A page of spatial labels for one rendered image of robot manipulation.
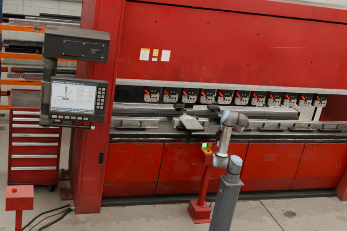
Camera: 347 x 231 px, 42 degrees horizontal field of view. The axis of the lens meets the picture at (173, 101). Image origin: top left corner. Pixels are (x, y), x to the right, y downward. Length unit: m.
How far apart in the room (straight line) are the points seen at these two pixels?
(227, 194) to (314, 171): 1.78
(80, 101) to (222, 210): 1.65
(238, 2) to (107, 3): 1.31
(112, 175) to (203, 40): 1.63
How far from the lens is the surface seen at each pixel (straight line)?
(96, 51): 3.62
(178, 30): 4.38
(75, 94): 3.72
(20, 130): 4.69
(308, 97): 5.32
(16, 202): 3.68
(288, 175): 5.59
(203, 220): 4.99
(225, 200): 4.28
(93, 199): 4.74
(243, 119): 4.02
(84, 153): 4.43
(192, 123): 4.66
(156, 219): 4.88
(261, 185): 5.51
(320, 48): 5.16
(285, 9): 4.77
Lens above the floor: 2.90
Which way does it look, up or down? 22 degrees down
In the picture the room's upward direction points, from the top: 10 degrees clockwise
